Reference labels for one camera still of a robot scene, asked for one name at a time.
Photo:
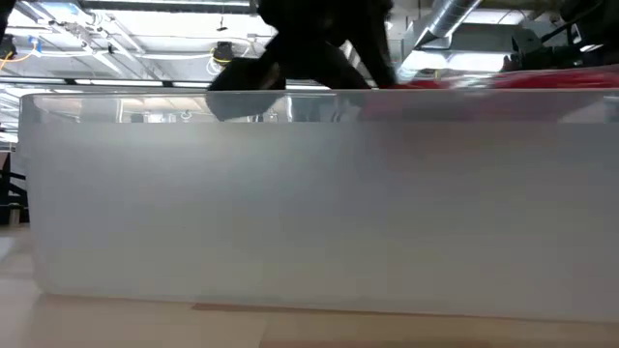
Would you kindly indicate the translucent plastic bin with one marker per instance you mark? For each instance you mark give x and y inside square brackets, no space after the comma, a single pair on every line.
[300,208]

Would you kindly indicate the red popcorn bag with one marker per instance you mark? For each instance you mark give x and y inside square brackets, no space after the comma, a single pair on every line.
[541,78]

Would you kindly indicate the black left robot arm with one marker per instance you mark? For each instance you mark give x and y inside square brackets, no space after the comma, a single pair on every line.
[5,24]

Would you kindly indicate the black furniture frame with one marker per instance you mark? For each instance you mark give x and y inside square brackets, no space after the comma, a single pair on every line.
[9,188]

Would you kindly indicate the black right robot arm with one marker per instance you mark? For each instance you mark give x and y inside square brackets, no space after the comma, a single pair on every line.
[570,36]

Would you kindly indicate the silver ceiling air duct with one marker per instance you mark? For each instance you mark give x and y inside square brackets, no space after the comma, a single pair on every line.
[442,21]

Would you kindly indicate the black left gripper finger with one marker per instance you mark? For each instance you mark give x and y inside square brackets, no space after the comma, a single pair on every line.
[251,75]
[377,58]

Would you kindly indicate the ceiling light strip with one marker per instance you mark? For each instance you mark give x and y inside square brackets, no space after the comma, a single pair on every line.
[126,82]

